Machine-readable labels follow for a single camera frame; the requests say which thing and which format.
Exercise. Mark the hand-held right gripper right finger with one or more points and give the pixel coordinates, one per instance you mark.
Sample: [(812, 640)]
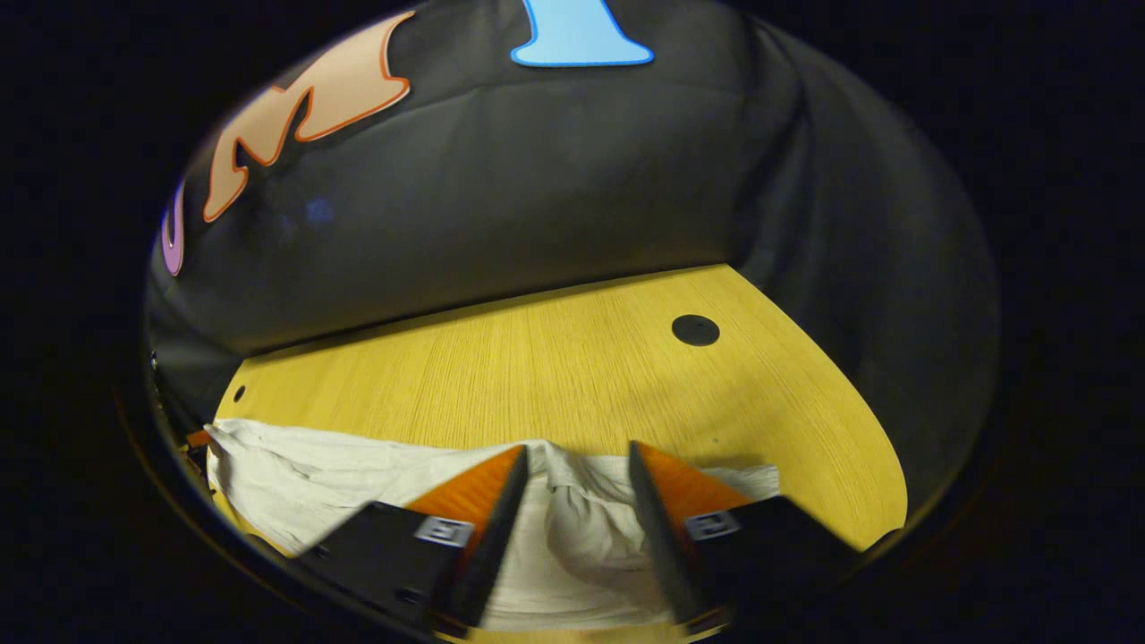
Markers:
[(662, 546)]

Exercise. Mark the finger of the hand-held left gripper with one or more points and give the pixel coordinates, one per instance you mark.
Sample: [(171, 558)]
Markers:
[(199, 439)]

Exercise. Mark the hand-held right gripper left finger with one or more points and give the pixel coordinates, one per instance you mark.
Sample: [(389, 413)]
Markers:
[(492, 555)]

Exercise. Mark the white jeans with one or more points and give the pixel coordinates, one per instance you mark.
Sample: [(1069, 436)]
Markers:
[(572, 546)]

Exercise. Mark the black backdrop cloth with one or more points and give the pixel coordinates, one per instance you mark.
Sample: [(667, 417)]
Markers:
[(537, 206)]

